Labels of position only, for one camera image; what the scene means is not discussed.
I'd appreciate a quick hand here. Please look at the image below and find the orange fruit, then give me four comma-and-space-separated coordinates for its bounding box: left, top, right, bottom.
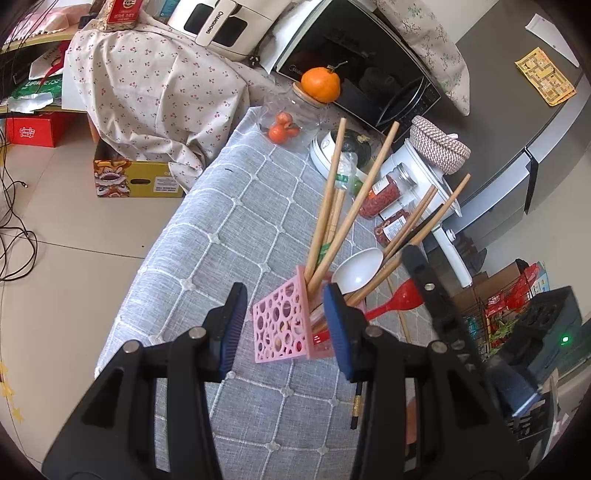
301, 67, 341, 104

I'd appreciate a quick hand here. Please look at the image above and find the red tea tin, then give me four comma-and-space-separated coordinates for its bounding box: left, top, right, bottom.
106, 0, 143, 25

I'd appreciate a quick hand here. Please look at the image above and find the white plastic spoon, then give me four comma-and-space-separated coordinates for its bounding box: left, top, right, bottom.
332, 247, 384, 294

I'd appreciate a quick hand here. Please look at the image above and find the printed cardboard box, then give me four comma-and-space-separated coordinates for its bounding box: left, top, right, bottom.
93, 140, 184, 198

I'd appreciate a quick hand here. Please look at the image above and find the red plastic spoon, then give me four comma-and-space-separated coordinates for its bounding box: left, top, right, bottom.
366, 279, 424, 321

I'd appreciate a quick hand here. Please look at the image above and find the small persimmon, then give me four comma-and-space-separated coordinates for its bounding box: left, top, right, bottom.
267, 124, 290, 145

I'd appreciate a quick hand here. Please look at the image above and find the pale bamboo chopstick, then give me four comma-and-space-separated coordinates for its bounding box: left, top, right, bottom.
304, 117, 346, 284

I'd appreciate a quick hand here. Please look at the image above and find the white electric cooking pot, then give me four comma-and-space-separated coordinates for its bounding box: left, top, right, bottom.
379, 139, 473, 287

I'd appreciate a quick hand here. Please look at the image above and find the dark green squash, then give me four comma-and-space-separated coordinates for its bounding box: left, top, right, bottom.
342, 129, 372, 169

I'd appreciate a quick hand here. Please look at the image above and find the long curved bamboo chopstick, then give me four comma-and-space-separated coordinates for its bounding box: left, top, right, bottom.
306, 121, 400, 296

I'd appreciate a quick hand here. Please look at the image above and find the floral cloth on microwave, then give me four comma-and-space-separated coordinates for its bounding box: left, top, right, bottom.
377, 0, 471, 116

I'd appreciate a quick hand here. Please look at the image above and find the grey refrigerator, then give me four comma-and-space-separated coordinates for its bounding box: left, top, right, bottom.
427, 1, 590, 249

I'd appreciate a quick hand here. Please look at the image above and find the yellow paper note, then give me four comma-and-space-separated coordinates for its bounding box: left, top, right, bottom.
515, 47, 577, 107

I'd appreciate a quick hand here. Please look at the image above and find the red cardboard box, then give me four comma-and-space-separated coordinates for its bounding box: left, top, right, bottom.
5, 112, 75, 148

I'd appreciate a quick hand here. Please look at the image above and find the floral cloth cover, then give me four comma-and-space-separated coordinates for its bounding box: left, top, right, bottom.
65, 14, 277, 191

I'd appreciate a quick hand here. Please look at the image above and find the pink plastic utensil basket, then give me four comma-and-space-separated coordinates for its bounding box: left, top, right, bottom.
252, 265, 335, 364

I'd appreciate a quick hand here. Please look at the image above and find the black chopstick gold tip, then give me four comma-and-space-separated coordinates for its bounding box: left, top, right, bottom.
349, 382, 363, 430

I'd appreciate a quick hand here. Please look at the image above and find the short red labelled jar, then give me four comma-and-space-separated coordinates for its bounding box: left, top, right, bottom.
375, 209, 410, 248

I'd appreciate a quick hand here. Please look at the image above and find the grey checkered tablecloth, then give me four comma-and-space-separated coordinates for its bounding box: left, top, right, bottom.
94, 105, 445, 480

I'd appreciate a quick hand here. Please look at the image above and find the white bowl with plate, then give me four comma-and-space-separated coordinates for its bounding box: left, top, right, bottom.
310, 130, 378, 182

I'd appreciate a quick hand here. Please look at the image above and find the tall red goji jar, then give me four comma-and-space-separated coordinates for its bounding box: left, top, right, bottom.
359, 163, 417, 219

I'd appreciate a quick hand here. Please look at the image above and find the clear glass jar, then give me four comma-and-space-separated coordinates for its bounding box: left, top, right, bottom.
257, 83, 327, 150

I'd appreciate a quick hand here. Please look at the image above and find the brown wooden chopstick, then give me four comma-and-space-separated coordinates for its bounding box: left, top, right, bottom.
384, 185, 437, 261

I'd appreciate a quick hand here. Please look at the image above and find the cream air fryer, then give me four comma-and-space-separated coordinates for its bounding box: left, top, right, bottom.
168, 0, 290, 61

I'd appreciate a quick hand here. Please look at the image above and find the woven rattan basket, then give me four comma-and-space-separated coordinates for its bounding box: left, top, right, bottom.
410, 115, 471, 175

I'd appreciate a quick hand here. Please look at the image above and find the black microwave oven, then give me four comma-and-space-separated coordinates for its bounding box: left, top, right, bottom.
273, 1, 441, 134

